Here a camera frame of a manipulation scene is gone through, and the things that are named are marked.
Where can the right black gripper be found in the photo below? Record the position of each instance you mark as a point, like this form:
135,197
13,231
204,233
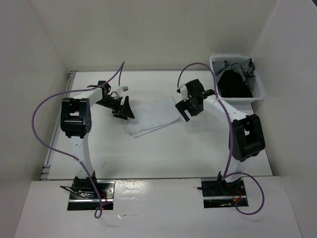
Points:
182,106

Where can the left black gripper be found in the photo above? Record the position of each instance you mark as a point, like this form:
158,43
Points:
127,111

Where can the white skirt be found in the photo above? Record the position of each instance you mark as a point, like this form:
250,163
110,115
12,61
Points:
152,116

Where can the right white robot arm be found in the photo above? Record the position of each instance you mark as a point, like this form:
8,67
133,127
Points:
246,137

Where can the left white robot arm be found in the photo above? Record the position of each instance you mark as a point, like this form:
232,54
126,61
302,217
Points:
76,123

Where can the black skirt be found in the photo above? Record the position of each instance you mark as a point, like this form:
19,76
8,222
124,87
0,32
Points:
231,85

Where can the white plastic basket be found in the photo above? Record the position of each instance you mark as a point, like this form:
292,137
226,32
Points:
257,88

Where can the grey skirt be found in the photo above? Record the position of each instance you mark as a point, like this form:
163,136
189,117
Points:
244,67

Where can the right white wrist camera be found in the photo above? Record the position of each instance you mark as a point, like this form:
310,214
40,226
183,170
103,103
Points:
183,91

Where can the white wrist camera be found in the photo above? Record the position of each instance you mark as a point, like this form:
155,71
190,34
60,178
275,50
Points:
183,91
121,90

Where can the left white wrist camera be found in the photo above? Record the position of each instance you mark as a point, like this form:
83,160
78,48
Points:
121,90

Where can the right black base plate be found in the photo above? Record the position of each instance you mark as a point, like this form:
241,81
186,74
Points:
217,194

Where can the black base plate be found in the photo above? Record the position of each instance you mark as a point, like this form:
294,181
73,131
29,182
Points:
85,199
217,194

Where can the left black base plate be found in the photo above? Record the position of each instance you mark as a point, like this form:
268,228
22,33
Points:
85,199

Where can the aluminium table edge rail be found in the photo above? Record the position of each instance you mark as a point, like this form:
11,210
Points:
48,161

